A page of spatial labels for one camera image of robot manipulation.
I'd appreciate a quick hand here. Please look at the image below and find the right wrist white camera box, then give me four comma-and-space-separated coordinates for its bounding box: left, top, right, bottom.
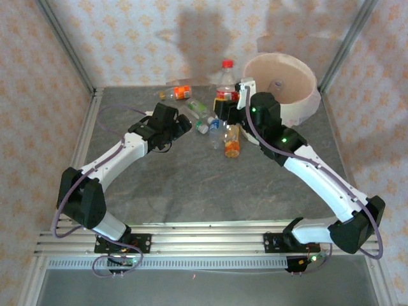
237, 78, 256, 110

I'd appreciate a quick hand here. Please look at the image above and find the aluminium table side rail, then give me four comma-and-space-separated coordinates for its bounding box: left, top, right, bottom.
52, 88, 103, 231
318, 91, 363, 230

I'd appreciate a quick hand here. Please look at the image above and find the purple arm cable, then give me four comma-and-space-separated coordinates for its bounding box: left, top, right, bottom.
237, 89, 384, 275
52, 105, 151, 279

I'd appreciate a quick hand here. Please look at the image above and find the aluminium frame leg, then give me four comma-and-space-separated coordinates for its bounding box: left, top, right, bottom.
365, 254, 401, 306
17, 254, 48, 306

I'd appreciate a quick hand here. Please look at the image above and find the clear bottle green label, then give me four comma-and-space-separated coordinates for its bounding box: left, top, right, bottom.
186, 99, 212, 119

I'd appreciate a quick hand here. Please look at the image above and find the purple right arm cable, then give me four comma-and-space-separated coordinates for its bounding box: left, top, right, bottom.
237, 89, 384, 275

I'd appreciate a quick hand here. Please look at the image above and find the black controller board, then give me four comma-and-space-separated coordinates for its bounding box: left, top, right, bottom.
285, 251, 326, 275
106, 251, 138, 275

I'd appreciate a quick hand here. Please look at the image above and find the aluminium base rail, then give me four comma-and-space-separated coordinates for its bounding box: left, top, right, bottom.
34, 222, 383, 256

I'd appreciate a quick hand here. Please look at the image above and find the white plastic bucket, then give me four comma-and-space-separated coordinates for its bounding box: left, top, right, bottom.
243, 52, 321, 127

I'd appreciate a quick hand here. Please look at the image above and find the orange juice bottle yellow label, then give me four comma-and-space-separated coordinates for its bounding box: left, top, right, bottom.
223, 123, 241, 159

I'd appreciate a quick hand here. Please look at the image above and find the orange label bottle brown cap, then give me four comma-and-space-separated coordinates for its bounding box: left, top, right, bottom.
158, 85, 193, 101

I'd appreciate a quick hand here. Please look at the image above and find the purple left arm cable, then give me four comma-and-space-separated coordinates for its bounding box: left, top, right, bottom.
52, 105, 151, 279

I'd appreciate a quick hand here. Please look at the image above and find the aluminium frame post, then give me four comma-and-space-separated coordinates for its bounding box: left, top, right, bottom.
318, 0, 379, 94
34, 0, 97, 94

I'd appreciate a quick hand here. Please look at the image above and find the blue label water bottle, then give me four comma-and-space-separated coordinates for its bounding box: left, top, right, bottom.
207, 115, 224, 150

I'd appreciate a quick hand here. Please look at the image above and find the slotted grey cable duct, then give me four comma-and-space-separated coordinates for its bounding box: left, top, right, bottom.
47, 257, 289, 271

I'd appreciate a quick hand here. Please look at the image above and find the red label cola bottle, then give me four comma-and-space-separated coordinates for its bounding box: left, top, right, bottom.
215, 59, 239, 103

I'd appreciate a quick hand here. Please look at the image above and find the clear bottle purple label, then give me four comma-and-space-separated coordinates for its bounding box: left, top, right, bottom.
268, 78, 285, 94

